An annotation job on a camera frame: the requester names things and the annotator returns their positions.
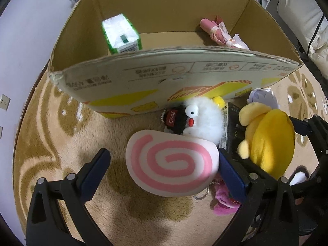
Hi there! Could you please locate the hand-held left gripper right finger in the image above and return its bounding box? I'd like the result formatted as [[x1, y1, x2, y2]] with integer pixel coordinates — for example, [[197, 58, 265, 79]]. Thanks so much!
[[215, 149, 300, 246]]

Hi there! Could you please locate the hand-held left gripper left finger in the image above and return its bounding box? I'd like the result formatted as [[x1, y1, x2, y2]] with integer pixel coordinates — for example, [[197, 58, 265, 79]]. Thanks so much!
[[26, 148, 113, 246]]

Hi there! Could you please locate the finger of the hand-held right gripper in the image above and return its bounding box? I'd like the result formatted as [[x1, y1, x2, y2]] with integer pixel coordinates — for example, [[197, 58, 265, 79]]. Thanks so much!
[[289, 115, 328, 157]]

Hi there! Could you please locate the yellow plush toy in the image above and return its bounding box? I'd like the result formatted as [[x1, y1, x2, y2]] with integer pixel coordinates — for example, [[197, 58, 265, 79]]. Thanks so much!
[[237, 102, 296, 179]]

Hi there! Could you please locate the magenta plush toy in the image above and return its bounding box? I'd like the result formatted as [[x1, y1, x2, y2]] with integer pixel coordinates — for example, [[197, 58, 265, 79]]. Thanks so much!
[[210, 174, 243, 216]]

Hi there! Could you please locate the black packaged item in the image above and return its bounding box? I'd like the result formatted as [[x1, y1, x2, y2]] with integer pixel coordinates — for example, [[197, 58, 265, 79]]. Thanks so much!
[[219, 102, 253, 159]]

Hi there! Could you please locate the white-haired purple plush doll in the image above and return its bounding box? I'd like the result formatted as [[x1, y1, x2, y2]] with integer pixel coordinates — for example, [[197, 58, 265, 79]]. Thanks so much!
[[247, 88, 281, 109]]

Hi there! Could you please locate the white fluffy plush toy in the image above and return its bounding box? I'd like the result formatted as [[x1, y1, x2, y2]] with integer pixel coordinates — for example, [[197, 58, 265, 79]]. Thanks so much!
[[178, 96, 226, 146]]

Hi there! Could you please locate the pink swirl plush cushion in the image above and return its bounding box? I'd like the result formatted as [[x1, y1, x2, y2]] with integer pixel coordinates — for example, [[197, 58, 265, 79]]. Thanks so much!
[[125, 130, 220, 198]]

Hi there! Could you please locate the small black plush keychain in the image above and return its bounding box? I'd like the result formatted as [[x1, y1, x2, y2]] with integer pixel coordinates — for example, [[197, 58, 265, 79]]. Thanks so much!
[[161, 108, 185, 135]]

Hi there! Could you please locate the cardboard box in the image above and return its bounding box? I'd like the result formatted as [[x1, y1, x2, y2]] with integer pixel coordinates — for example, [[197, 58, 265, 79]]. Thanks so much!
[[47, 0, 304, 120]]

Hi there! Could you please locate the pale pink wrapped soft toy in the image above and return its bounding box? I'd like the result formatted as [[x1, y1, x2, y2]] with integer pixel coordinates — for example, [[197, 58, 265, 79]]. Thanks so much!
[[200, 15, 249, 50]]

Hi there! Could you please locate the fluffy slipper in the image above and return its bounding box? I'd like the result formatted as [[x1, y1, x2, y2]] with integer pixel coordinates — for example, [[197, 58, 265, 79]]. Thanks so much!
[[288, 165, 310, 186]]

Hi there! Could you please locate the beige patterned rug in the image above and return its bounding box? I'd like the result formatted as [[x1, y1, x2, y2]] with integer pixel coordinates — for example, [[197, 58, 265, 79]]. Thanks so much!
[[13, 69, 328, 246]]

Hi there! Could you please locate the white fabric cover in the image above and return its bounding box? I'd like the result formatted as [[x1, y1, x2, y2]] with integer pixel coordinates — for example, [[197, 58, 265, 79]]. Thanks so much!
[[277, 0, 328, 80]]

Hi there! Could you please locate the green tissue pack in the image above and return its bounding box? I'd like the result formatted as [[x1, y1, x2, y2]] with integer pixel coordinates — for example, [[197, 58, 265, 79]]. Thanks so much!
[[102, 14, 142, 55]]

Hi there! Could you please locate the white wall power socket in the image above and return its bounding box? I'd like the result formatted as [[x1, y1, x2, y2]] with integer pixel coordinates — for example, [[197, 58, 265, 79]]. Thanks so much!
[[0, 94, 11, 110]]

